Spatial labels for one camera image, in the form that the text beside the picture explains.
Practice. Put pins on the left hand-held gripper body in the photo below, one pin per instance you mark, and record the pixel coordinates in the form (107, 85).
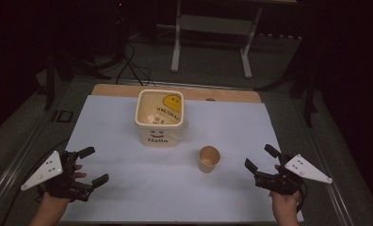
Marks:
(46, 171)

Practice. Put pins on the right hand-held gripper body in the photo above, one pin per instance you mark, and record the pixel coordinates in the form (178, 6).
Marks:
(307, 171)

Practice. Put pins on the brown paper cup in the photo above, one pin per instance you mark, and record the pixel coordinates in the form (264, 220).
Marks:
(209, 163)

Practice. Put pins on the cream smiley-face bin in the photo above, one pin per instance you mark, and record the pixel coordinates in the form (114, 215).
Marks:
(159, 132)

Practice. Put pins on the person's left hand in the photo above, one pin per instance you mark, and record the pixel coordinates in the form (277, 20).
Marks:
(79, 174)

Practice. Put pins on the person's right hand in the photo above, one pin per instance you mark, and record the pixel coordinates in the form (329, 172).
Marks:
(285, 201)

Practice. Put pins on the white table mat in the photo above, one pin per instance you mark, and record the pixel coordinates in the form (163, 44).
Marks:
(143, 175)

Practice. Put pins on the black stand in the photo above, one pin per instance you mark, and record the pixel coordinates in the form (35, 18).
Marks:
(49, 84)
(308, 94)

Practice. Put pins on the white metal stand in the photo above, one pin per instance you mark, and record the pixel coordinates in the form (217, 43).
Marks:
(175, 47)

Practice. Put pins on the metal floor rail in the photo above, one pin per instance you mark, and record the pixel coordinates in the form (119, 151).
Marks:
(335, 194)
(15, 166)

